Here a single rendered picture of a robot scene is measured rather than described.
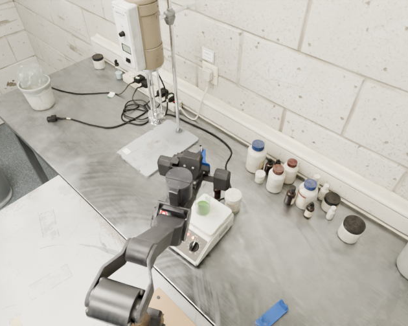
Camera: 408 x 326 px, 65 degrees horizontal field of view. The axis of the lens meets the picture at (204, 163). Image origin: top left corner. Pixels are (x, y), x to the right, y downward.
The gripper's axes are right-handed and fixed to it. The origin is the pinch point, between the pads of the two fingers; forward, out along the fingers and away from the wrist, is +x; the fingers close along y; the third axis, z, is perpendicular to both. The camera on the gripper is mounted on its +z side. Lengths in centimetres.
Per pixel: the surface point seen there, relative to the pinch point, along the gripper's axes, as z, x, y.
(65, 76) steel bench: -37, 67, 99
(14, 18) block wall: -50, 143, 201
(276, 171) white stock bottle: -24.5, 23.3, -20.2
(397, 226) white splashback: -32, 18, -62
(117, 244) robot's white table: -34.4, -14.5, 24.3
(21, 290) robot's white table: -34, -37, 44
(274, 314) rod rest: -33.2, -21.0, -28.4
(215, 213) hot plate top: -26.0, 1.5, -4.5
